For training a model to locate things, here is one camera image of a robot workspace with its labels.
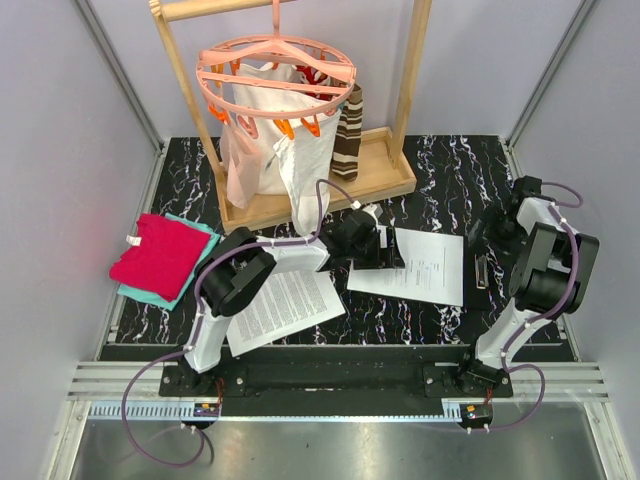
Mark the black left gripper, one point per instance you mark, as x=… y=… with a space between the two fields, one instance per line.
x=384 y=258

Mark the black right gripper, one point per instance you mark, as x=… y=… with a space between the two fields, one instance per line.
x=491 y=218

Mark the white signature form sheet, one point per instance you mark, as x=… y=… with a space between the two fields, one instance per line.
x=433 y=270

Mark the white printed text sheet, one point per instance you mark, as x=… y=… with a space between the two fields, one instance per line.
x=286 y=304

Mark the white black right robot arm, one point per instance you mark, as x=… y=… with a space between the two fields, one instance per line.
x=550 y=276

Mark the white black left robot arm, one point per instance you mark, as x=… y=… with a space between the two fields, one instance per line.
x=237 y=268

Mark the silver folder clip mechanism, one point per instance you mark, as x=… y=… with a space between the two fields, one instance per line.
x=481 y=272

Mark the brown striped sock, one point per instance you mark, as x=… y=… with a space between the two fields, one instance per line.
x=345 y=158

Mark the white hanging towel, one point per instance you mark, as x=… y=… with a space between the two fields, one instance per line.
x=293 y=166

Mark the pink hanging cloth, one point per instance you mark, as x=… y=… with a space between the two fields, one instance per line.
x=241 y=159

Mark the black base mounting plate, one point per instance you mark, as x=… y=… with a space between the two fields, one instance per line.
x=337 y=381

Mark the red white patterned cloth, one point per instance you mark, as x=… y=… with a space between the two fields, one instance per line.
x=310 y=76

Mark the pink round clip hanger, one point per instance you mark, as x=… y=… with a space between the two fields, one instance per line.
x=220 y=66

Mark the red folded shirt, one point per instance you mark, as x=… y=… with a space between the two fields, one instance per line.
x=162 y=257

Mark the teal folded cloth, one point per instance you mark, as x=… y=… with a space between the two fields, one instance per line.
x=154 y=299

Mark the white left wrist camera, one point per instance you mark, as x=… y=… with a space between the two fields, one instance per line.
x=374 y=210

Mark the wooden drying rack frame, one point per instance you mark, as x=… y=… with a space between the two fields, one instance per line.
x=383 y=170

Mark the aluminium frame rail left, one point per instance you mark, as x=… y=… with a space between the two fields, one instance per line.
x=99 y=36

